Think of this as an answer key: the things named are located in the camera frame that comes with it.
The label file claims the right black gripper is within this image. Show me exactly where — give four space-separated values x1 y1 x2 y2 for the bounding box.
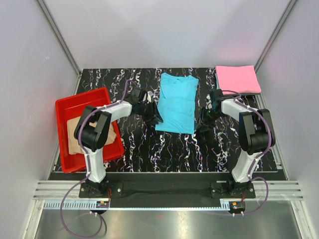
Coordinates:
194 107 223 133

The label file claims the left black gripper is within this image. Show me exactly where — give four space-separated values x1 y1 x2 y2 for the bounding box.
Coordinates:
138 101 163 125

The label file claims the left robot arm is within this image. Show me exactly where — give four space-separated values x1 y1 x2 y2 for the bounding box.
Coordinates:
74 87 163 197

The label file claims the teal folded t shirt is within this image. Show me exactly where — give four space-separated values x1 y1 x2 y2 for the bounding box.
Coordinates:
215 73 220 89

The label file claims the beige folded t shirt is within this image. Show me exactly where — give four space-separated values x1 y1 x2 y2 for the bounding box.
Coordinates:
67 117 117 155

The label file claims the pink folded t shirt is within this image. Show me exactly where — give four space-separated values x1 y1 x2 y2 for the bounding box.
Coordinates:
215 65 262 93

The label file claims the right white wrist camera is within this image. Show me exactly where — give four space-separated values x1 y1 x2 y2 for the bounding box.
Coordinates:
205 94 212 110

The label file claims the aluminium rail frame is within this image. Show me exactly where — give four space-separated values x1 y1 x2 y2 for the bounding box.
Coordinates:
34 91 302 210

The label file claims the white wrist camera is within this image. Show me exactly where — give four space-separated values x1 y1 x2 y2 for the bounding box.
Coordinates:
205 94 212 110
143 91 154 103

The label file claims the turquoise t shirt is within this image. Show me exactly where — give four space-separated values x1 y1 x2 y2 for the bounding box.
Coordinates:
155 73 198 134

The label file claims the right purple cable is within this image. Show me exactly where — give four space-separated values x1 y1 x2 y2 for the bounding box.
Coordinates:
206 89 274 217

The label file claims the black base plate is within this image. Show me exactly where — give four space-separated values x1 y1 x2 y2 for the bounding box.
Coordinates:
49 171 257 209

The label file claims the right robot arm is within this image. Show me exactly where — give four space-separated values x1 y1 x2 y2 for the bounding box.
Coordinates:
196 89 276 198

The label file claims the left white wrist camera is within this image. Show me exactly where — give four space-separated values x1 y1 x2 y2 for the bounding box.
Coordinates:
143 91 154 103

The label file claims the red plastic bin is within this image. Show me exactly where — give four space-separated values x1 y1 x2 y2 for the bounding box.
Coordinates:
55 87 111 173

